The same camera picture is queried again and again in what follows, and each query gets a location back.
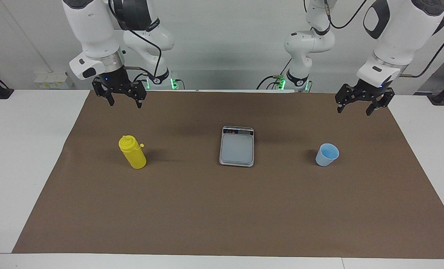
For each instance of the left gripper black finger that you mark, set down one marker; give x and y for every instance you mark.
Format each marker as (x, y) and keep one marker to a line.
(386, 96)
(345, 94)

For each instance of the silver digital kitchen scale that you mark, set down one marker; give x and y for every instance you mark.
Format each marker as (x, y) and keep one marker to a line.
(236, 149)

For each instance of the yellow squeeze bottle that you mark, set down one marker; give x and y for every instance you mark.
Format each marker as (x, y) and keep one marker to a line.
(134, 157)

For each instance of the light blue plastic cup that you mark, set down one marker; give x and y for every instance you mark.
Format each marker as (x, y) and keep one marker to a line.
(324, 158)

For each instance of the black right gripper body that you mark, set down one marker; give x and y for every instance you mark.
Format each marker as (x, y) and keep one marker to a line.
(118, 80)

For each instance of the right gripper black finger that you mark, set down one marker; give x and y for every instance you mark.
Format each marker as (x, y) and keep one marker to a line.
(139, 91)
(100, 86)

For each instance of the white wall socket strip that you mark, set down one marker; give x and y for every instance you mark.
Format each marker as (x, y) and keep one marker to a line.
(52, 80)

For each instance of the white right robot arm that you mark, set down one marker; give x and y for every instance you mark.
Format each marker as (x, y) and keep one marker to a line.
(91, 30)

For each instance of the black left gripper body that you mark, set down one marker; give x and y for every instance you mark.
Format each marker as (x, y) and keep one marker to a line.
(367, 92)

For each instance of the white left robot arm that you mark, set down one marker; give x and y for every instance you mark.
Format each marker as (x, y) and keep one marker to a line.
(404, 33)

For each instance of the brown paper table mat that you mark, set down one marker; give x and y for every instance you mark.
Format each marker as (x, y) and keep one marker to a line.
(222, 213)

